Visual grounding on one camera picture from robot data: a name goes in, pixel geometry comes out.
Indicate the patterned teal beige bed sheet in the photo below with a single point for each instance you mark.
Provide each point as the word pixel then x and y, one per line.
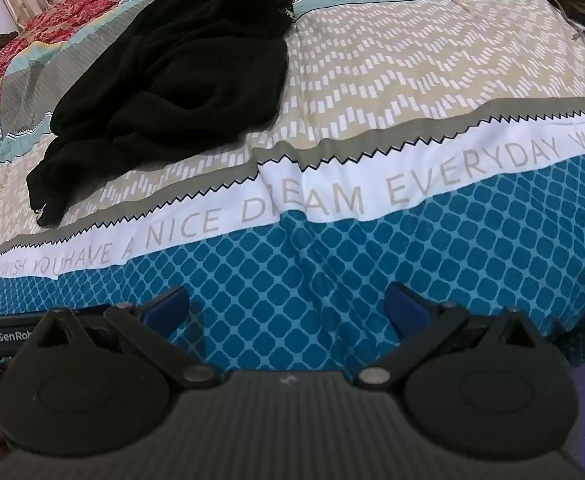
pixel 422 85

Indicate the red floral blanket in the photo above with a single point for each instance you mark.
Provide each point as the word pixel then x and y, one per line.
pixel 47 20

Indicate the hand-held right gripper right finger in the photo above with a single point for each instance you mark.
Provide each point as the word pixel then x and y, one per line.
pixel 408 305

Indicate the black pants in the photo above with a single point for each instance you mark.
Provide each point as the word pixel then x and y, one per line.
pixel 182 70

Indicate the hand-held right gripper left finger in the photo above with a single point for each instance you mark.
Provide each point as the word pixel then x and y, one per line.
pixel 165 306

